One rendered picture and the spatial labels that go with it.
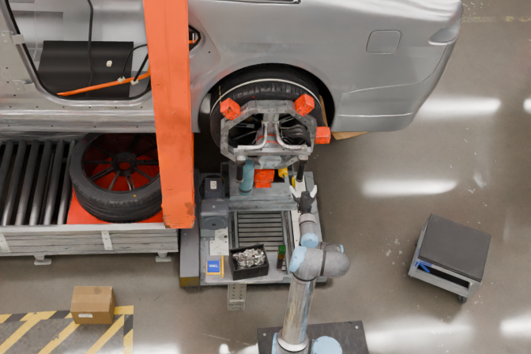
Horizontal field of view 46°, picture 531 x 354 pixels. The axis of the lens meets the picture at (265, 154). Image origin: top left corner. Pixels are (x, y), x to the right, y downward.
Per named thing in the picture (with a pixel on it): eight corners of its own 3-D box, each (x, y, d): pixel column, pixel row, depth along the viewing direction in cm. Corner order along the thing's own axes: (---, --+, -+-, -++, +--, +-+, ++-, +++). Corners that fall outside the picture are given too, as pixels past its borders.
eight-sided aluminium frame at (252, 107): (307, 160, 386) (320, 99, 344) (309, 169, 382) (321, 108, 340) (220, 161, 381) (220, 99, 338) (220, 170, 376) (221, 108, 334)
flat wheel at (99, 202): (163, 133, 432) (161, 110, 413) (191, 209, 394) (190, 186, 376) (65, 156, 413) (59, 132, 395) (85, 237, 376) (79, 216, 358)
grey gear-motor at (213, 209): (225, 190, 428) (227, 159, 401) (227, 244, 402) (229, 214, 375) (199, 191, 426) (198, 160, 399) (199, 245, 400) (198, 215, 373)
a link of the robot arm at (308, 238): (299, 250, 325) (302, 240, 317) (297, 230, 333) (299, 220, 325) (318, 250, 326) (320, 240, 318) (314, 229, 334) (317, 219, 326)
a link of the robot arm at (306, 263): (303, 376, 309) (325, 265, 267) (268, 370, 310) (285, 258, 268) (306, 352, 321) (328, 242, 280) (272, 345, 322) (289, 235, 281)
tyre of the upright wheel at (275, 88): (285, 145, 413) (340, 80, 369) (288, 174, 399) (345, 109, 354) (192, 118, 387) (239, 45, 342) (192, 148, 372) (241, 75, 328)
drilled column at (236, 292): (242, 295, 389) (246, 261, 356) (243, 310, 383) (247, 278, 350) (227, 295, 388) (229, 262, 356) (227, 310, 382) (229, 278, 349)
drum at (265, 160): (278, 139, 368) (280, 123, 357) (281, 168, 355) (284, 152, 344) (254, 139, 367) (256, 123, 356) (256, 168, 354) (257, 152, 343)
